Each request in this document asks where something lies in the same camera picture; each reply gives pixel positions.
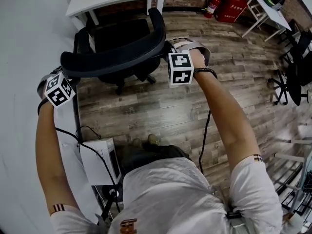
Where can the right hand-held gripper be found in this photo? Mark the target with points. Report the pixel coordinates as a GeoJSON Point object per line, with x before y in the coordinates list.
{"type": "Point", "coordinates": [180, 69]}

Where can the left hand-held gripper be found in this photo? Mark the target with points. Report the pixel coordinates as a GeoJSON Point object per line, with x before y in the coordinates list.
{"type": "Point", "coordinates": [58, 91]}

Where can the black office chair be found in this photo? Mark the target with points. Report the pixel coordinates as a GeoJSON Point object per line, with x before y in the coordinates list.
{"type": "Point", "coordinates": [126, 49]}

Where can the person's left forearm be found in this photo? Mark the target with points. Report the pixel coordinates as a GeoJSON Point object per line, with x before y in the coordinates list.
{"type": "Point", "coordinates": [50, 155]}

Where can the person's right forearm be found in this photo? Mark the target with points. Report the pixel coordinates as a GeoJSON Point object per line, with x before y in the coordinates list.
{"type": "Point", "coordinates": [221, 111]}

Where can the black mesh swivel chair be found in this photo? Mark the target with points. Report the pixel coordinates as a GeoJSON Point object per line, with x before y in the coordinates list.
{"type": "Point", "coordinates": [296, 67]}

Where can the red fire extinguisher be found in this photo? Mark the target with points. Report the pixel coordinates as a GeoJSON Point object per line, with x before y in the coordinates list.
{"type": "Point", "coordinates": [211, 6]}

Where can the person's olive shoe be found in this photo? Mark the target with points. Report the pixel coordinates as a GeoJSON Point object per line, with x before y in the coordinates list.
{"type": "Point", "coordinates": [154, 139]}

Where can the white computer case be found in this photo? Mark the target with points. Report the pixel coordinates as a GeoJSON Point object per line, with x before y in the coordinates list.
{"type": "Point", "coordinates": [96, 162]}

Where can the red fire equipment box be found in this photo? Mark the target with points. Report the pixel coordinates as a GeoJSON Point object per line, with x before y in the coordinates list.
{"type": "Point", "coordinates": [231, 7]}

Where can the person's dark trousers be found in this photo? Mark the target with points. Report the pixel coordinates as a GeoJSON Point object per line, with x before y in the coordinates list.
{"type": "Point", "coordinates": [156, 156]}

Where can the white folding table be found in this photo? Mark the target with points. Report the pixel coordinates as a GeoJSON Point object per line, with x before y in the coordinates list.
{"type": "Point", "coordinates": [270, 11]}

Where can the person's white shirt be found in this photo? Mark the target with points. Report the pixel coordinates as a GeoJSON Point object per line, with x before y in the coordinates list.
{"type": "Point", "coordinates": [170, 199]}

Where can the white metal rack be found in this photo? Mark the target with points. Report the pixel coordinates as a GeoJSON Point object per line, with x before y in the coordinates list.
{"type": "Point", "coordinates": [295, 169]}

